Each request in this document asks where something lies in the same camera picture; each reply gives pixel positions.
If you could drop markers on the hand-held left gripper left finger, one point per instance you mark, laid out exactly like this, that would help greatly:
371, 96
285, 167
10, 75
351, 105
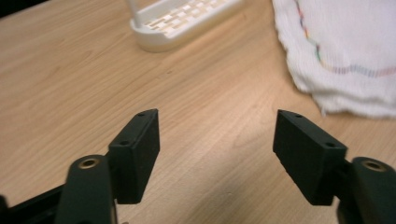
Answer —
134, 158

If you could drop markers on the white plastic slotted rack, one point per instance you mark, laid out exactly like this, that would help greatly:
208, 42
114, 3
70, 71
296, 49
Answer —
174, 23

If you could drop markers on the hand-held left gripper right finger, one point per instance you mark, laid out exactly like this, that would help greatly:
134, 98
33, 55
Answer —
308, 158

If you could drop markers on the white cloth with coloured stitching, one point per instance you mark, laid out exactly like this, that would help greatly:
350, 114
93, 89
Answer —
342, 53

